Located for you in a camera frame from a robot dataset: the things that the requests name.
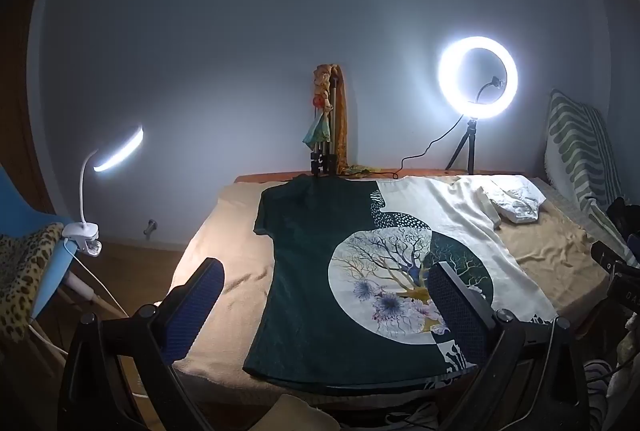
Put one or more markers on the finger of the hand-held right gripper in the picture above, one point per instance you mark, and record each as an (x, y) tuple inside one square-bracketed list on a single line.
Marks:
[(617, 273), (622, 216)]

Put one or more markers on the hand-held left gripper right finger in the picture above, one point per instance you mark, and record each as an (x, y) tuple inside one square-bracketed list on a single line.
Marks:
[(457, 311)]

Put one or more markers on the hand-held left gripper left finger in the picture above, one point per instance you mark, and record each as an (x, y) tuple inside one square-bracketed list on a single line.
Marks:
[(195, 311)]

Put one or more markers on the green and white printed t-shirt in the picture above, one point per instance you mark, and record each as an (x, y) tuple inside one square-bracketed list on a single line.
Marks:
[(305, 291)]

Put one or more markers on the green striped pillow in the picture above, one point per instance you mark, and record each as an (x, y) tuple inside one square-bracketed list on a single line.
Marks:
[(575, 146)]

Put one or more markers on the beige blanket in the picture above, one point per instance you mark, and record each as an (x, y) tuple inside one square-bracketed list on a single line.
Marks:
[(225, 231)]

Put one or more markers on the small white folded garment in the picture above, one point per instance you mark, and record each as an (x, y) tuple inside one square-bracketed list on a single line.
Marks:
[(515, 203)]

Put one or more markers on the black and white striped cloth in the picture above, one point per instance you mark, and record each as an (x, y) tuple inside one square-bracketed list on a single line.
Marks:
[(597, 381)]

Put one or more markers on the white clip-on desk lamp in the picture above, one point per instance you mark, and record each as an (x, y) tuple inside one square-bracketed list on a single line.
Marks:
[(87, 231)]

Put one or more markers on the cream folded cloth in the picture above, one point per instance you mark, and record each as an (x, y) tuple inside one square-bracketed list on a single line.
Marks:
[(300, 413)]

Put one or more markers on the orange patterned bed sheet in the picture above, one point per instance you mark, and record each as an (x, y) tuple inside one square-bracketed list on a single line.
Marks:
[(260, 177)]

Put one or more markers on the leopard print cloth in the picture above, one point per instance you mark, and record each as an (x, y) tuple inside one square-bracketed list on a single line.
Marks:
[(22, 276)]

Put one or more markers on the folded silver tripod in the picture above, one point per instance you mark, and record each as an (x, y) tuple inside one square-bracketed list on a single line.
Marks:
[(324, 161)]

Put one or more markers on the blue chair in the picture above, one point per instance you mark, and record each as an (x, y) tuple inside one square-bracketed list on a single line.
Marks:
[(20, 211)]

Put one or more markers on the hanging doll ornament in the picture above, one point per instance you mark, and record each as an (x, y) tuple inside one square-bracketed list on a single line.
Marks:
[(319, 126)]

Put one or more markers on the orange patterned scarf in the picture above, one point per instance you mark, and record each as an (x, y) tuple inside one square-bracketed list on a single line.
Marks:
[(341, 121)]

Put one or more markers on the metal wall tap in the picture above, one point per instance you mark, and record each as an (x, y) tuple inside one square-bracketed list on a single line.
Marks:
[(150, 227)]

